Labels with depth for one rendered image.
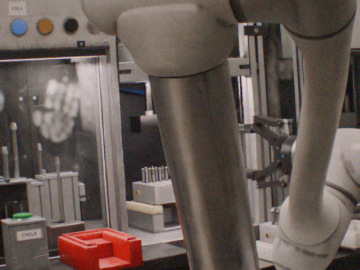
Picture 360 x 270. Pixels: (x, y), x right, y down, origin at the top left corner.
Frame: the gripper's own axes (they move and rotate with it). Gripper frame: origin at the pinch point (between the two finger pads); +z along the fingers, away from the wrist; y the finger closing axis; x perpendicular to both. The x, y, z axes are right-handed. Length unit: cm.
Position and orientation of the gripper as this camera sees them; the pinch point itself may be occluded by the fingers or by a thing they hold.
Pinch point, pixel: (245, 151)
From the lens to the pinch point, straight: 156.7
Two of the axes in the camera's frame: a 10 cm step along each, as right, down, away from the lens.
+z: -5.1, -0.1, 8.6
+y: -0.6, -10.0, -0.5
